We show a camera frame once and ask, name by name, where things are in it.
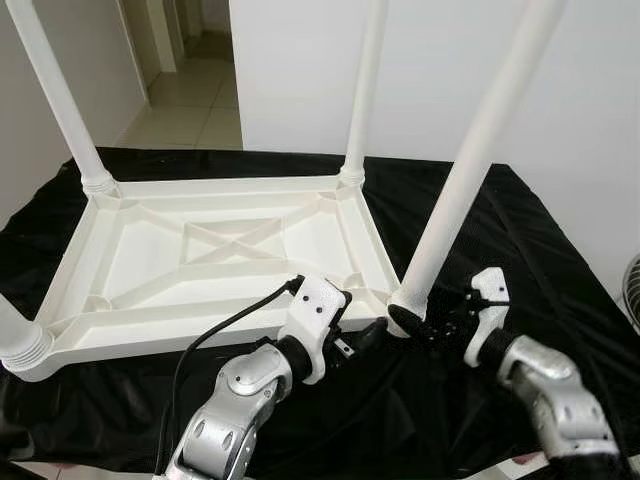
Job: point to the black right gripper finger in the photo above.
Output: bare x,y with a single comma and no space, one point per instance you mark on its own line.
407,320

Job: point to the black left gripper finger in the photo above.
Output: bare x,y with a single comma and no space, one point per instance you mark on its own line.
370,335
346,298

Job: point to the white plastic table leg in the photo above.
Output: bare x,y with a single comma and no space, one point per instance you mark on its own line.
365,90
470,160
60,100
15,335

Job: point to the white plastic table top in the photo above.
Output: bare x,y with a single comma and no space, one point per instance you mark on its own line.
150,250

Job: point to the black table cloth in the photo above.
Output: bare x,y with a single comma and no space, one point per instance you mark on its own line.
100,410

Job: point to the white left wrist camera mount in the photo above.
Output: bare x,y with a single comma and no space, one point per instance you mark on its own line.
315,310

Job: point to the cream door frame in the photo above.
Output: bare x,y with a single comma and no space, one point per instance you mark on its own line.
160,40

